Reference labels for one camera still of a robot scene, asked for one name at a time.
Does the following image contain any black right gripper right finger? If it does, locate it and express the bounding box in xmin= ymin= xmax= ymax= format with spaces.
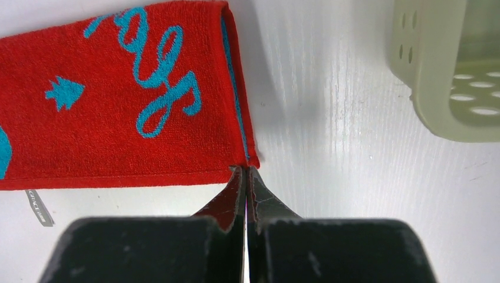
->
xmin=246 ymin=167 xmax=436 ymax=282

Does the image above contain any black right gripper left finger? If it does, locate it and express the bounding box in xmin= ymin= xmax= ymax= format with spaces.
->
xmin=41 ymin=166 xmax=246 ymax=282

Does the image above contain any red blue patterned towel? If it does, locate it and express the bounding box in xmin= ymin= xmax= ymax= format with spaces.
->
xmin=1 ymin=1 xmax=259 ymax=190

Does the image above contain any grey towel label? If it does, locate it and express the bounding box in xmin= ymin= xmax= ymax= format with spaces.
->
xmin=25 ymin=190 xmax=55 ymax=227

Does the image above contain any green plastic basket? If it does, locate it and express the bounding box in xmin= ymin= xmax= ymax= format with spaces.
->
xmin=389 ymin=1 xmax=499 ymax=143

